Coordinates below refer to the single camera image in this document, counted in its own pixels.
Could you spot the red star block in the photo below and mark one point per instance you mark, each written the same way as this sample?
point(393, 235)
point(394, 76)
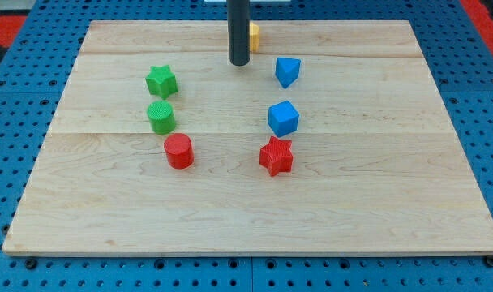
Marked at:
point(276, 156)

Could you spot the blue cube block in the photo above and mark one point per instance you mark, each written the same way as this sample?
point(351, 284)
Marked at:
point(283, 118)

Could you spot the red cylinder block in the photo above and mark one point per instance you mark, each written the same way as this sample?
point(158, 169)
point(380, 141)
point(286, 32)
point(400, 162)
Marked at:
point(179, 151)

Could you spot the light wooden board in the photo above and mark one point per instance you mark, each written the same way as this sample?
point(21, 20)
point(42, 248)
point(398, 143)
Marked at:
point(378, 169)

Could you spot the blue triangular block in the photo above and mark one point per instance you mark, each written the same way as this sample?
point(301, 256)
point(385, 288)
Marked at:
point(287, 70)

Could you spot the green cylinder block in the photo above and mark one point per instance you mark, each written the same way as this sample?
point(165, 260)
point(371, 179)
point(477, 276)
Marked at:
point(161, 117)

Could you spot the green star block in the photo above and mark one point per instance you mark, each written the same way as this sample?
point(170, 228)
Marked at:
point(161, 81)

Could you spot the yellow block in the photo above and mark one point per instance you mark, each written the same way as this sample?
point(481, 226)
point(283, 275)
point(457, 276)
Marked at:
point(254, 32)

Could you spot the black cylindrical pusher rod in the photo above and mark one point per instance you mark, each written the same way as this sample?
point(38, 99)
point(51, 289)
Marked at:
point(238, 20)

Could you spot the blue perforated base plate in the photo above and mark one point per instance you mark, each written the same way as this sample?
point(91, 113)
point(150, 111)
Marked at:
point(34, 73)

